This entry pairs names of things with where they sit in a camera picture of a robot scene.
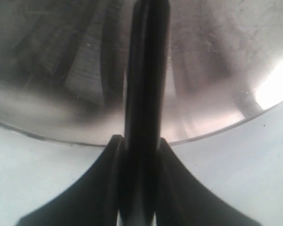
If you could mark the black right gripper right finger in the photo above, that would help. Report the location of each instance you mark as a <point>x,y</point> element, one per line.
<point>183,201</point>

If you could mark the round stainless steel plate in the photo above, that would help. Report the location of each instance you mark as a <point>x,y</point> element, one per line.
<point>63,66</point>

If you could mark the black knife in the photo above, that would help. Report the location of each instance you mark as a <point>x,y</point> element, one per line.
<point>146,74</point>

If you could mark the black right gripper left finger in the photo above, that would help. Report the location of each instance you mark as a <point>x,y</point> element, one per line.
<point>91,201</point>

